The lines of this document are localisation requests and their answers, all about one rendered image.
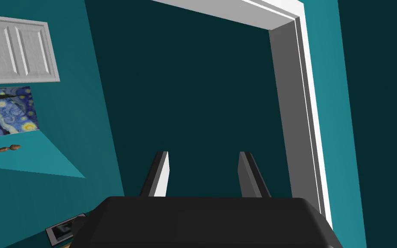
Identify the blue starry night painting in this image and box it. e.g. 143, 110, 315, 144
0, 87, 40, 140

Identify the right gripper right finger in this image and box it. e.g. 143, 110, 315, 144
237, 151, 272, 198

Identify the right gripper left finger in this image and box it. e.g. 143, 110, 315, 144
139, 151, 170, 198

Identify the white panelled door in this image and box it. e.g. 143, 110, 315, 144
0, 14, 61, 85

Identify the grey framed picture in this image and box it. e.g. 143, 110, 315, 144
45, 213, 87, 246

